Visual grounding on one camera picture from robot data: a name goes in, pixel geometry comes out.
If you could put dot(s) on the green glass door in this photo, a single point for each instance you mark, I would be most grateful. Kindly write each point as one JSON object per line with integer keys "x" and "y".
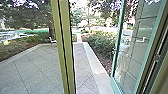
{"x": 148, "y": 50}
{"x": 65, "y": 46}

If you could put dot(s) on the large garden tree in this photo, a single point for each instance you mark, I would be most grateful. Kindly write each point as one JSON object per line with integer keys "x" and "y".
{"x": 51, "y": 31}

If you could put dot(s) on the small white garden bench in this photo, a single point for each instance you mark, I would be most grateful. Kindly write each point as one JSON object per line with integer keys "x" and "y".
{"x": 52, "y": 40}

